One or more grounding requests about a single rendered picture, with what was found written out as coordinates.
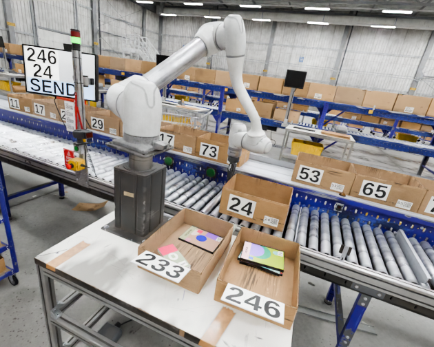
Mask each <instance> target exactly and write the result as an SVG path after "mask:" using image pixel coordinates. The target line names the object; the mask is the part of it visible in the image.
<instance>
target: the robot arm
mask: <svg viewBox="0 0 434 347"><path fill-rule="evenodd" d="M245 48H246V34H245V25H244V23H243V20H242V17H241V16H240V15H238V14H230V15H229V16H227V17H226V18H225V20H224V22H222V21H215V22H210V23H206V24H204V25H202V26H201V27H200V28H199V30H198V32H197V33H196V35H195V37H194V40H192V41H190V42H189V43H188V44H187V45H185V46H184V47H182V48H181V49H180V50H178V51H177V52H175V53H174V54H172V55H171V56H170V57H168V58H167V59H165V60H164V61H163V62H161V63H160V64H158V65H157V66H156V67H154V68H153V69H151V70H150V71H149V72H147V73H146V74H144V75H143V76H138V75H133V76H131V77H129V78H127V79H125V80H124V81H121V82H119V83H116V84H113V85H112V86H111V87H110V88H109V90H108V91H107V94H106V101H107V105H108V107H109V108H110V110H111V111H112V112H113V113H114V114H115V115H116V116H118V117H119V118H121V120H122V122H123V137H122V138H118V139H114V140H112V144H115V145H120V146H122V147H126V148H128V149H132V150H134V151H137V152H139V153H141V154H146V153H148V152H149V151H153V150H156V149H157V150H163V151H165V150H166V149H167V147H168V146H169V143H167V142H165V141H162V140H160V128H161V118H162V99H161V94H160V92H159V90H161V89H162V88H164V87H165V86H166V85H167V84H169V83H170V82H172V81H173V80H174V79H175V78H177V77H178V76H180V75H181V74H182V73H183V72H185V71H186V70H188V69H189V68H190V67H191V66H193V65H194V64H195V63H197V62H198V61H199V60H201V59H202V58H203V57H209V56H211V55H213V54H216V53H219V52H221V51H223V50H224V51H225V53H226V59H227V64H228V68H229V76H230V80H231V84H232V87H233V89H234V91H235V93H236V96H237V97H238V100H239V101H240V103H241V105H242V106H243V108H244V110H245V111H246V113H247V115H248V117H249V119H250V121H251V129H250V130H249V131H248V132H247V128H246V126H245V124H243V123H234V124H233V125H232V126H231V129H230V133H229V146H228V152H227V154H228V159H227V160H228V161H229V162H230V163H229V167H228V168H227V182H228V181H229V179H230V178H232V177H233V176H234V174H235V170H236V165H237V164H236V163H237V162H239V159H240V156H241V153H242V149H246V150H247V151H250V152H253V153H256V154H265V153H268V152H269V151H270V149H271V147H272V144H271V141H270V139H269V138H267V136H266V135H265V132H264V131H263V130H262V126H261V122H260V117H259V115H258V113H257V111H256V108H255V107H254V104H253V103H252V101H251V99H250V97H249V95H248V93H247V91H246V89H245V86H244V84H243V81H242V69H243V64H244V59H245Z"/></svg>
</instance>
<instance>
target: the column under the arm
mask: <svg viewBox="0 0 434 347"><path fill-rule="evenodd" d="M166 172H167V166H166V165H162V164H159V163H156V162H152V168H151V169H149V170H145V171H138V170H133V169H130V168H129V161H128V162H124V163H122V164H119V165H117V166H114V204H115V208H114V220H113V221H111V222H109V223H107V224H106V225H104V226H103V227H101V229H102V230H104V231H107V232H109V233H112V234H114V235H117V236H119V237H121V238H125V239H126V240H129V241H132V242H135V243H137V244H141V243H143V242H144V241H145V240H146V239H148V237H149V236H150V235H152V234H153V233H154V232H155V231H157V230H158V229H159V228H161V227H162V226H163V225H164V224H165V223H166V222H167V221H169V220H170V219H171V218H169V217H167V216H164V211H163V210H164V205H165V183H166Z"/></svg>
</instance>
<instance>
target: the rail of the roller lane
mask: <svg viewBox="0 0 434 347"><path fill-rule="evenodd" d="M0 156H2V157H4V158H7V159H10V160H13V161H16V162H19V163H21V164H24V165H27V166H29V167H33V168H35V169H38V170H41V171H44V172H46V173H49V174H52V175H55V176H58V177H60V178H64V179H66V180H69V181H72V182H76V175H75V171H73V170H71V169H67V168H66V167H64V166H61V165H58V164H55V163H53V162H49V161H46V160H43V159H40V158H37V157H34V156H31V155H28V154H25V153H22V152H20V151H16V150H13V149H10V148H7V147H4V146H1V145H0ZM88 179H89V188H91V189H95V190H97V191H100V192H103V193H106V194H108V195H111V196H114V183H113V182H109V181H106V180H103V179H100V178H97V177H94V176H91V175H88ZM184 208H186V207H183V206H180V205H178V204H174V203H172V202H168V201H166V200H165V205H164V210H163V211H164V213H166V214H169V215H172V216H175V215H176V214H177V213H178V212H180V211H181V210H182V209H184ZM187 209H189V208H187ZM227 222H228V221H227ZM230 223H232V222H230ZM232 224H234V223H232ZM235 225H237V227H236V229H235V231H234V232H233V234H232V235H235V236H237V235H238V232H239V231H240V229H241V227H242V226H240V225H238V224H235ZM339 260H340V259H339V258H336V257H333V256H330V255H327V254H324V253H321V252H318V251H314V250H312V249H308V248H306V247H303V246H300V263H302V264H305V265H307V266H311V267H313V268H315V269H319V270H321V271H324V272H327V273H330V274H333V275H336V276H338V277H342V278H344V279H346V280H350V281H352V282H355V283H358V284H361V285H364V286H367V287H369V288H373V289H375V290H377V291H381V292H383V293H386V294H389V295H392V296H394V297H398V298H400V299H403V300H406V301H408V302H412V303H414V304H417V305H420V306H423V307H425V308H429V309H431V310H433V311H434V290H431V289H428V288H425V287H423V286H419V285H417V284H414V283H411V282H407V281H405V280H401V279H399V278H396V277H393V276H390V275H387V274H384V273H381V272H378V271H374V270H372V269H368V268H366V267H363V266H360V265H357V264H354V263H351V262H347V261H345V260H344V262H340V261H339Z"/></svg>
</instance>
